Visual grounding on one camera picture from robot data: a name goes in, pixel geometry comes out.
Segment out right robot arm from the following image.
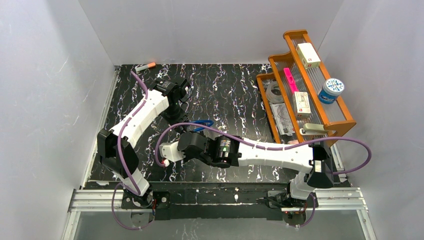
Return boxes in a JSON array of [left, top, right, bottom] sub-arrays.
[[172, 131, 334, 200]]

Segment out blue cable lock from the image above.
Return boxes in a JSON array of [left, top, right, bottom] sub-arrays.
[[190, 119, 215, 132]]

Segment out clear tape roll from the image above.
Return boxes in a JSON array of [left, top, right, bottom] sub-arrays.
[[265, 81, 284, 104]]

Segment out pink small eraser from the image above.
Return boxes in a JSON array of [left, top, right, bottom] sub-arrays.
[[287, 140, 299, 145]]

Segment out pink highlighter pen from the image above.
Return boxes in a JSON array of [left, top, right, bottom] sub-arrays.
[[283, 67, 299, 94]]

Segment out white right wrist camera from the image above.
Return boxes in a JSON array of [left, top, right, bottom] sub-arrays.
[[159, 141, 185, 166]]

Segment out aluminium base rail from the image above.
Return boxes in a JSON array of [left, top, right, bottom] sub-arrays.
[[63, 64, 375, 240]]

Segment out packaged protractor ruler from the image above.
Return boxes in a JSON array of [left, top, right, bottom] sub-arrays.
[[270, 103, 295, 136]]

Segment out orange tiered rack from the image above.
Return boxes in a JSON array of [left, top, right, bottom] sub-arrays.
[[256, 29, 357, 144]]

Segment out white box upper shelf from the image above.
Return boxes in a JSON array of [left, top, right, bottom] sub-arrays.
[[296, 42, 321, 69]]

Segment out beige stapler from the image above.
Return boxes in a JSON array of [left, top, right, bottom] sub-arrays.
[[300, 123, 329, 136]]

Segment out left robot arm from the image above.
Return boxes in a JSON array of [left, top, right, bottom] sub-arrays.
[[97, 72, 190, 198]]

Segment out white small box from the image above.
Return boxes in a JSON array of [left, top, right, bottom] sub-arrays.
[[292, 91, 312, 119]]

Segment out blue white round jar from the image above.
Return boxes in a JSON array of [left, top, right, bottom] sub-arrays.
[[317, 78, 345, 105]]

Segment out orange capped marker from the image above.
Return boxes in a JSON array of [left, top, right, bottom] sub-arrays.
[[135, 62, 156, 72]]

